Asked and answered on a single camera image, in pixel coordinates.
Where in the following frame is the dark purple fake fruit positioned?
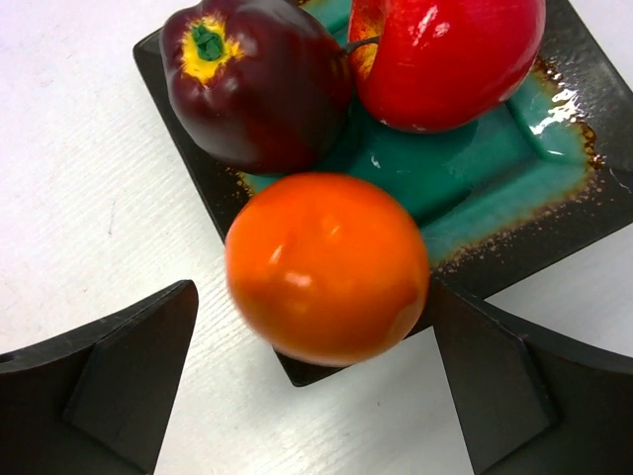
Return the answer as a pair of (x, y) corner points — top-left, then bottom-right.
(160, 1), (353, 175)

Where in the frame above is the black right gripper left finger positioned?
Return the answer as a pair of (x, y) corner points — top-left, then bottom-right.
(1, 280), (199, 474)

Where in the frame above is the red fake apple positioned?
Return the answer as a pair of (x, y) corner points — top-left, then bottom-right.
(348, 0), (546, 133)

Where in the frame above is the orange fake fruit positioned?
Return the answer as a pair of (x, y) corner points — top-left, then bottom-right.
(225, 173), (430, 366)

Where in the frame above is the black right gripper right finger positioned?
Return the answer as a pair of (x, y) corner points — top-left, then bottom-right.
(429, 280), (632, 474)

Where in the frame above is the black teal square plate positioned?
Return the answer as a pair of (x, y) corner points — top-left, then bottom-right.
(132, 0), (633, 389)

